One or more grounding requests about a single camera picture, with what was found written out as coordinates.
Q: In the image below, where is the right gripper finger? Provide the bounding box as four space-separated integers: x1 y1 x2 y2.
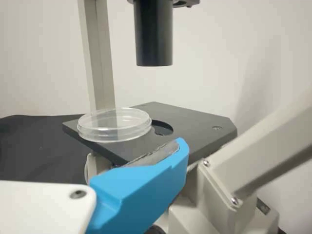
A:
85 137 190 234

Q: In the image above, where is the petri dish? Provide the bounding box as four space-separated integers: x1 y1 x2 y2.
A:
77 106 153 143

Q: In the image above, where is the cream microscope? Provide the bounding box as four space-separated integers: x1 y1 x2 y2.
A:
62 0 312 234

